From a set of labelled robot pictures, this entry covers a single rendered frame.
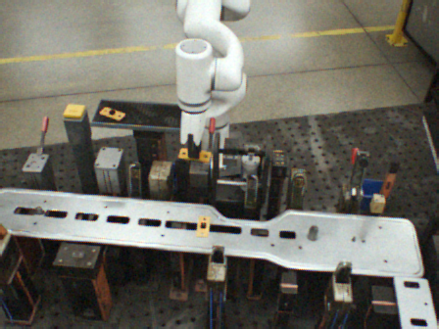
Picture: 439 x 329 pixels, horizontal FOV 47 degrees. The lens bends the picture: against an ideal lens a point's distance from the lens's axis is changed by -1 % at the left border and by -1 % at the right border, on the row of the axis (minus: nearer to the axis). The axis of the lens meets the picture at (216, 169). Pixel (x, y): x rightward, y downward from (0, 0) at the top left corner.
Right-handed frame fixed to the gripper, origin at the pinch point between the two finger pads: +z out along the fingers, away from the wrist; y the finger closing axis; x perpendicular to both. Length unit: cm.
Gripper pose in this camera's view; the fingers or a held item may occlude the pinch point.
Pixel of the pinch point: (194, 148)
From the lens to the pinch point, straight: 137.2
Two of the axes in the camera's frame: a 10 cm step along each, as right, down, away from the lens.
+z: -0.2, 7.0, 7.1
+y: -1.7, 7.0, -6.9
